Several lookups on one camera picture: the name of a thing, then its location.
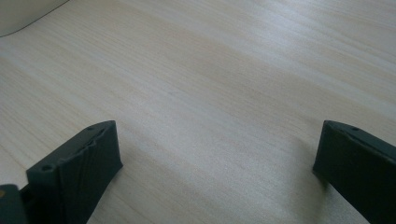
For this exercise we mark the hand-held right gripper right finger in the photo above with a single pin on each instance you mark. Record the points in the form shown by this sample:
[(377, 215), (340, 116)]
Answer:
[(361, 168)]

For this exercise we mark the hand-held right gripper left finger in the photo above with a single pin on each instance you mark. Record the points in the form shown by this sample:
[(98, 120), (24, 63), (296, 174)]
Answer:
[(77, 174)]

